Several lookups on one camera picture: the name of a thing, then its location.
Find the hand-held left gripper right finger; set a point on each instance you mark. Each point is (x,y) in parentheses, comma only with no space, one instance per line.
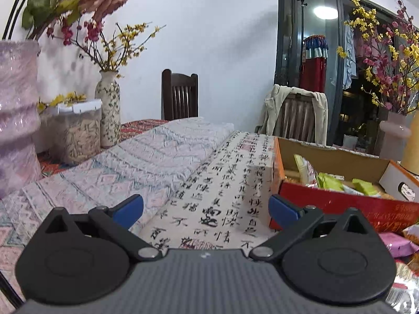
(282,209)

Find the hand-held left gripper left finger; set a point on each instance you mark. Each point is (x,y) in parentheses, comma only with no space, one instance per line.
(126,209)

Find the orange cardboard box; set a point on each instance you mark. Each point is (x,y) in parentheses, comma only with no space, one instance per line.
(327,202)

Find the purple snack packet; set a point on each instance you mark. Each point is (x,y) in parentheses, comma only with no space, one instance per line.
(399,245)

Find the gold floss cake packet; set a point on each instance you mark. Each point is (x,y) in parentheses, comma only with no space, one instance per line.
(411,234)

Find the large red silver snack bag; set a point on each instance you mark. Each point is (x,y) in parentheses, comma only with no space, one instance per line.
(406,287)

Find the red patterned cloth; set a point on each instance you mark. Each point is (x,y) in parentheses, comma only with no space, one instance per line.
(137,126)

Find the clear container white lid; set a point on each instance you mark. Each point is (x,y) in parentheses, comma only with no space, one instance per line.
(75,137)

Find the slatted wooden chair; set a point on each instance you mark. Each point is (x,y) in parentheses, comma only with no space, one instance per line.
(299,117)

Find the beige jacket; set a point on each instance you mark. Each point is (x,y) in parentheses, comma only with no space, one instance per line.
(271,111)

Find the dark wooden chair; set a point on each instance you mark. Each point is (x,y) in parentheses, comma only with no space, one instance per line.
(179,95)

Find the pale pink ceramic vase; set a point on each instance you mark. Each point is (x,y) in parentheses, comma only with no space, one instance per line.
(392,137)

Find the red hanging decoration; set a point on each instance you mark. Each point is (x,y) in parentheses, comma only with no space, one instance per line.
(312,75)

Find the large pink ribbed vase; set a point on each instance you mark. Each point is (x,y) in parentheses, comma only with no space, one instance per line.
(16,121)

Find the yellow thermos jug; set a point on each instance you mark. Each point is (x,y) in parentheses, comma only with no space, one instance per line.
(412,150)

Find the light blue hanging garment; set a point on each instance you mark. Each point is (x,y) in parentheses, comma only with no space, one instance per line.
(349,59)

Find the yellow blossom twigs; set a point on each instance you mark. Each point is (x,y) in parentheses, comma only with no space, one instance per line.
(126,34)

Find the pink yellow blossom branches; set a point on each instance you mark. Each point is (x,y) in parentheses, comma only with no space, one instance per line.
(386,62)

